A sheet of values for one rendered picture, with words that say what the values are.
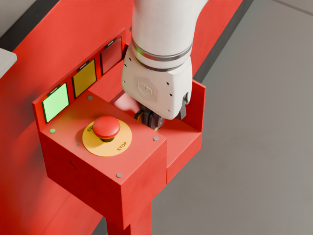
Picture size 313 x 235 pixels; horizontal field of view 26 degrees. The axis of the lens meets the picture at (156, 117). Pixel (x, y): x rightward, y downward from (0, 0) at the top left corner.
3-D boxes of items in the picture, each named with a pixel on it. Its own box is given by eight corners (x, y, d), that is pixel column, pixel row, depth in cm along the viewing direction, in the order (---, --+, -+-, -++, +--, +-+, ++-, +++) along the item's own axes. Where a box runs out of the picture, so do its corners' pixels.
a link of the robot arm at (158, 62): (116, 33, 91) (115, 49, 93) (168, 66, 88) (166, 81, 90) (154, 1, 95) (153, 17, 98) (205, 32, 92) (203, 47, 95)
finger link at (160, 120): (149, 104, 102) (147, 130, 107) (166, 115, 100) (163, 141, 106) (162, 92, 103) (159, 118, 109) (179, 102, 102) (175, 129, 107)
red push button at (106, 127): (108, 155, 97) (107, 139, 94) (88, 141, 99) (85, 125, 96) (126, 137, 99) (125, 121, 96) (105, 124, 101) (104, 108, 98)
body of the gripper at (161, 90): (115, 41, 93) (113, 93, 102) (174, 79, 90) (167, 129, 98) (149, 12, 97) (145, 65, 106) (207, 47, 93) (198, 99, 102)
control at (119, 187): (123, 231, 102) (118, 159, 88) (47, 177, 109) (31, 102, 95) (201, 148, 112) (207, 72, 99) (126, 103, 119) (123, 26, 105)
